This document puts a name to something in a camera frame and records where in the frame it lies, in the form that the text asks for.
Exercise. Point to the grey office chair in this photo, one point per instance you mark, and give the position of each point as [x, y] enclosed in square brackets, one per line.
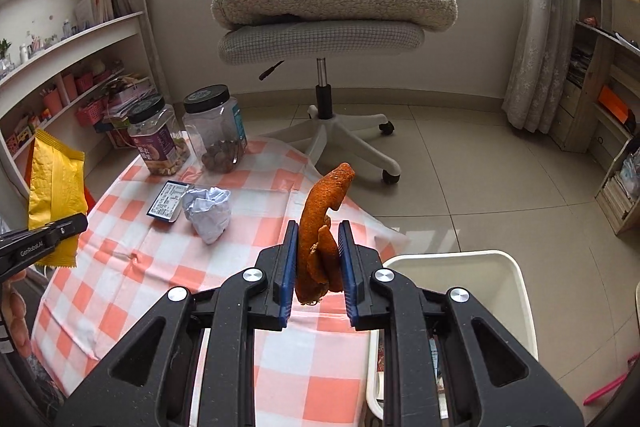
[320, 42]

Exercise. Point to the beige lace curtain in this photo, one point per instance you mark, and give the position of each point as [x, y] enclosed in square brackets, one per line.
[540, 32]

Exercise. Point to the orange peel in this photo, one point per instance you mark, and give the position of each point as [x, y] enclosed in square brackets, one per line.
[320, 217]

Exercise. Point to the person's left hand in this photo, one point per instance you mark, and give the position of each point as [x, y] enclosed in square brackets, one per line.
[17, 322]

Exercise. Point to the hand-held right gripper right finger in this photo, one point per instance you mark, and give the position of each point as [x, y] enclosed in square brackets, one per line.
[347, 272]

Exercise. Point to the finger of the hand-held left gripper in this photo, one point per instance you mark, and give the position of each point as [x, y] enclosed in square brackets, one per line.
[70, 226]

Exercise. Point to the small potted plant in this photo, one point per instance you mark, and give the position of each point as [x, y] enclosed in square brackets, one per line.
[5, 49]

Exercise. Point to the clear jar with dark nuts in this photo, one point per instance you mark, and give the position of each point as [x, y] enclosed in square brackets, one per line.
[215, 127]

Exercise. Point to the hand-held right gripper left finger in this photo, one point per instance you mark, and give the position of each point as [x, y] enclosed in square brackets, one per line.
[289, 267]

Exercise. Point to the crumpled white paper ball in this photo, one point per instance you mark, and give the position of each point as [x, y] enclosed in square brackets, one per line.
[207, 217]

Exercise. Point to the purple label nut jar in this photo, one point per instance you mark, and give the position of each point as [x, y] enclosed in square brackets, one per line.
[157, 147]

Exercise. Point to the yellow snack wrapper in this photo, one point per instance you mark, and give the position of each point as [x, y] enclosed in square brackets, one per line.
[55, 182]

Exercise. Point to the pink storage basket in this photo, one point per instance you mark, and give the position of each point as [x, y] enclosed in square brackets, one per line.
[91, 113]

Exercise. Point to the orange box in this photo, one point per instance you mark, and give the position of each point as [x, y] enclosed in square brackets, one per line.
[612, 102]

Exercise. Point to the wooden desk shelf unit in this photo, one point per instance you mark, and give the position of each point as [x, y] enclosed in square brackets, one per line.
[600, 72]

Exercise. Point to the orange checked tablecloth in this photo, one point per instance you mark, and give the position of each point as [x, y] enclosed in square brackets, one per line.
[250, 187]

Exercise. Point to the white bookshelf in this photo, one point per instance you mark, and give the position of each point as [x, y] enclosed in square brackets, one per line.
[75, 37]

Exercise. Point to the white plastic bin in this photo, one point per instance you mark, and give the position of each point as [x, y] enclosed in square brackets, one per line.
[450, 277]

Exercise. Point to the small blue card box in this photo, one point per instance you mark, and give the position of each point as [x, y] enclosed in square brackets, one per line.
[167, 202]

